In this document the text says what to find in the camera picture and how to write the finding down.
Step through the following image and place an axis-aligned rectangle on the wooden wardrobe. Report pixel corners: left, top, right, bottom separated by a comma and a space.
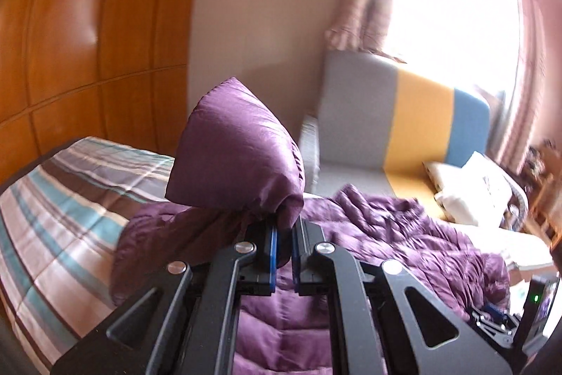
0, 0, 211, 187

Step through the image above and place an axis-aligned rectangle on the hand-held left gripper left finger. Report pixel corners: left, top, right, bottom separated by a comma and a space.
52, 221, 282, 375

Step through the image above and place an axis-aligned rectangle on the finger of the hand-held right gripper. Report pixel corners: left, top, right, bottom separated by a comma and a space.
466, 304, 518, 351

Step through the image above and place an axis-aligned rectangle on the grey yellow blue sofa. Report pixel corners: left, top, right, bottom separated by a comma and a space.
299, 50, 530, 228

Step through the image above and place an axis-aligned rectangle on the wicker chair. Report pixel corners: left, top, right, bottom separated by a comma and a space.
528, 173, 562, 245

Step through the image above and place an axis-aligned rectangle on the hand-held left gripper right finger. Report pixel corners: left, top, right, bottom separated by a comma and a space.
292, 219, 512, 375

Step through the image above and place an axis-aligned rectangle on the white printed pillow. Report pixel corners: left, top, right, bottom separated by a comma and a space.
434, 151, 515, 227

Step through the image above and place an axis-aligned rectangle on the purple down jacket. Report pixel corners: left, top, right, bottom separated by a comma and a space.
110, 77, 512, 375

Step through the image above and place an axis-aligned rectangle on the cream pillow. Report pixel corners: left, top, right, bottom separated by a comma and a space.
422, 160, 466, 196

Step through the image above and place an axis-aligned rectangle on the bright window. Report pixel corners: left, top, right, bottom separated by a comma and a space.
382, 0, 524, 95

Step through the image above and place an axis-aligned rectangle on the striped bed blanket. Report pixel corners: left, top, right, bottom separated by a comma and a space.
0, 136, 555, 375

